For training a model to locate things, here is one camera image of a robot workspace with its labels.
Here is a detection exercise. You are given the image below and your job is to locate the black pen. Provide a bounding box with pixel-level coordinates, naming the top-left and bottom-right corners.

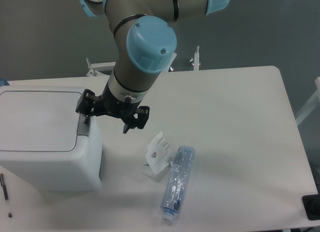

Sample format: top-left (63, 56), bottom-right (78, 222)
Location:
top-left (0, 173), bottom-right (13, 218)

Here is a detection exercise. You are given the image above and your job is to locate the white crumpled paper package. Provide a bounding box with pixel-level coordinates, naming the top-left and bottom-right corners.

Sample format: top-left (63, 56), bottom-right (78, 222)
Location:
top-left (141, 131), bottom-right (174, 182)

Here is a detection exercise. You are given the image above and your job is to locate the crushed blue plastic bottle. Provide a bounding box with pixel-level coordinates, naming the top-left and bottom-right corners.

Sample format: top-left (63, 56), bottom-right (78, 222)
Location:
top-left (160, 146), bottom-right (196, 223)

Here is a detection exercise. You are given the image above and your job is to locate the white metal base frame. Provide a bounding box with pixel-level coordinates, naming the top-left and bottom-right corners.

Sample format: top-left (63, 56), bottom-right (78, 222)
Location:
top-left (85, 45), bottom-right (202, 77)

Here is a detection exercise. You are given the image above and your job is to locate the black device at table edge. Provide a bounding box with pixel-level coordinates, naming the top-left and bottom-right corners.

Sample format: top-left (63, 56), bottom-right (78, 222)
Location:
top-left (302, 194), bottom-right (320, 221)

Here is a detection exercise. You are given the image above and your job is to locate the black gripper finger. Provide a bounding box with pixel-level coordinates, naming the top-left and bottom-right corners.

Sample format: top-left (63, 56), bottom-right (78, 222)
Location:
top-left (75, 89), bottom-right (99, 125)
top-left (122, 106), bottom-right (150, 134)

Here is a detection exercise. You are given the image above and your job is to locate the white trash can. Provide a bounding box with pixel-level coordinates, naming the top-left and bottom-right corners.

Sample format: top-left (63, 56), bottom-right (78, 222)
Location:
top-left (0, 85), bottom-right (104, 191)

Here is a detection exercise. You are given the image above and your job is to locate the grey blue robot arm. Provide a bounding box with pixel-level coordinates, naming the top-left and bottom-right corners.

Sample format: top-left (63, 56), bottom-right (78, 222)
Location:
top-left (75, 0), bottom-right (230, 132)

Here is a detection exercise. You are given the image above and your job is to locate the white frame at right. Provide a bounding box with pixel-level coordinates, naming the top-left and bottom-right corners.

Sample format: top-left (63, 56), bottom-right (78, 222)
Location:
top-left (295, 77), bottom-right (320, 126)

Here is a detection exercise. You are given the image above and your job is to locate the blue object at left edge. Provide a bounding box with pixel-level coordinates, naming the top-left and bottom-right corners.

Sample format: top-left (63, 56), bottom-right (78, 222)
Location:
top-left (0, 77), bottom-right (10, 87)

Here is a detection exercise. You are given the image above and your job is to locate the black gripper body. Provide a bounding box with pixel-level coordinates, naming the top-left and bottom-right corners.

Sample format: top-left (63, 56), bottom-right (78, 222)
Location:
top-left (96, 83), bottom-right (143, 122)

